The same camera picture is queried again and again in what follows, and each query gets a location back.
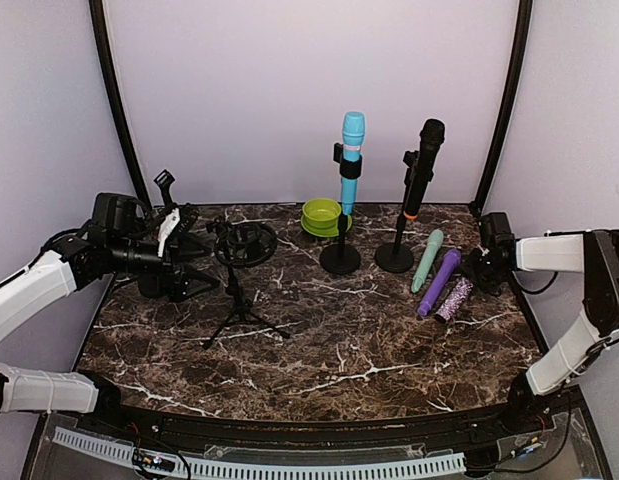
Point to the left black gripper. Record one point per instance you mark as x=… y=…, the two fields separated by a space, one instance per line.
x=173 y=285

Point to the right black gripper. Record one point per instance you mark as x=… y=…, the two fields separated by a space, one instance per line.
x=467 y=269

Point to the rhinestone silver microphone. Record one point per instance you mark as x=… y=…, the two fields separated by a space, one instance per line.
x=454 y=300

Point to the purple microphone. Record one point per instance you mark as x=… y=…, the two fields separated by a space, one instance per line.
x=451 y=261

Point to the mint green microphone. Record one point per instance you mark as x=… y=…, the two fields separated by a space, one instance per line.
x=433 y=245

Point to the black round-base mic stand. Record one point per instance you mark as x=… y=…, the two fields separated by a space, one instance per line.
x=164 y=180
x=394 y=257
x=340 y=258

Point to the light blue microphone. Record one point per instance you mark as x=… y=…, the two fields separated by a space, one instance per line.
x=353 y=134

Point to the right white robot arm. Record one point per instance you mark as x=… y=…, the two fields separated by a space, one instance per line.
x=586 y=266

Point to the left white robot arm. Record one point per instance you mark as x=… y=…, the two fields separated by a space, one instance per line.
x=119 y=238

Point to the lime green bowl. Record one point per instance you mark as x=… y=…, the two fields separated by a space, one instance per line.
x=321 y=212

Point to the lime green plate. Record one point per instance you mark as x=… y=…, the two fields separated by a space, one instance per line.
x=314 y=229

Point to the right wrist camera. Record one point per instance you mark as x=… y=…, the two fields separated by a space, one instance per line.
x=495 y=231

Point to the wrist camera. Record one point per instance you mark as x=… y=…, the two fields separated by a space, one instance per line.
x=178 y=221
x=495 y=231

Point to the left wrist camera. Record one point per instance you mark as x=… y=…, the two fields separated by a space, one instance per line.
x=178 y=221

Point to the white slotted cable duct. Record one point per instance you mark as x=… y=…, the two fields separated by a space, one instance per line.
x=251 y=464

